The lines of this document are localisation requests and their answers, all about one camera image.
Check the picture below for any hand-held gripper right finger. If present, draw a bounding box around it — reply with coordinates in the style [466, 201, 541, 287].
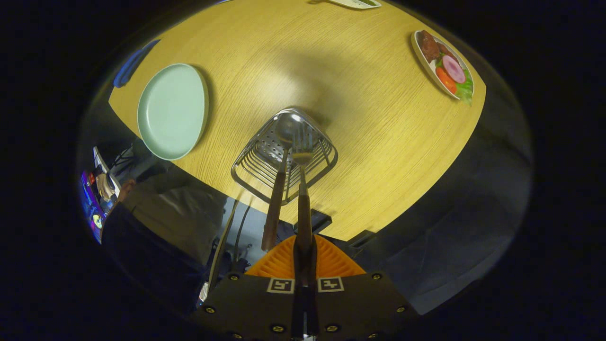
[305, 234, 419, 341]

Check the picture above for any white divided grain dish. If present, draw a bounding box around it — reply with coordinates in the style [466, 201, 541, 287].
[310, 0, 382, 10]

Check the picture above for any white oval food plate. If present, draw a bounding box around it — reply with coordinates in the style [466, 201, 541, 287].
[410, 30, 475, 105]

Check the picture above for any wooden handle fork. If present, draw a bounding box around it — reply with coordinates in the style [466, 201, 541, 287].
[291, 122, 314, 251]

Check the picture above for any red tomato slice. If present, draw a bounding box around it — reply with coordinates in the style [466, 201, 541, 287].
[436, 67, 458, 94]

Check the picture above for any pale green plate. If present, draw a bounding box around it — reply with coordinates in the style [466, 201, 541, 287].
[137, 63, 209, 161]

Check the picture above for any black floor cable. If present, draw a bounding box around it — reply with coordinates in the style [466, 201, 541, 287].
[232, 204, 251, 263]

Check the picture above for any pink ham slice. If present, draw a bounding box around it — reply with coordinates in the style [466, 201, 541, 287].
[442, 55, 467, 84]

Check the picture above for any blue cloth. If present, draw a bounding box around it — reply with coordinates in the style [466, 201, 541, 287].
[113, 39, 161, 89]

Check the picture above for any metal wire basket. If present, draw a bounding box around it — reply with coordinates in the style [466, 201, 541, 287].
[231, 107, 339, 206]

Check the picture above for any wooden handle spoon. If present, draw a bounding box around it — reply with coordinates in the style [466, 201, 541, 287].
[261, 114, 300, 251]

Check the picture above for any glowing screen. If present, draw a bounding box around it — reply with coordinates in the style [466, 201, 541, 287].
[80, 170, 105, 244]

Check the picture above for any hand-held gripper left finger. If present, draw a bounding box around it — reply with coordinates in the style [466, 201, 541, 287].
[189, 234, 306, 341]

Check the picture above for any green lettuce leaf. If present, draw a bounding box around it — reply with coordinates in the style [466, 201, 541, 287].
[455, 69, 474, 104]

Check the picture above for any pale floor cable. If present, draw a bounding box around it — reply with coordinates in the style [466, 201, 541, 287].
[208, 199, 247, 285]

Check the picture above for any black table bracket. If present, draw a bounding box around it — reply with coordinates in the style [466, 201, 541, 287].
[294, 208, 332, 235]
[348, 230, 377, 249]

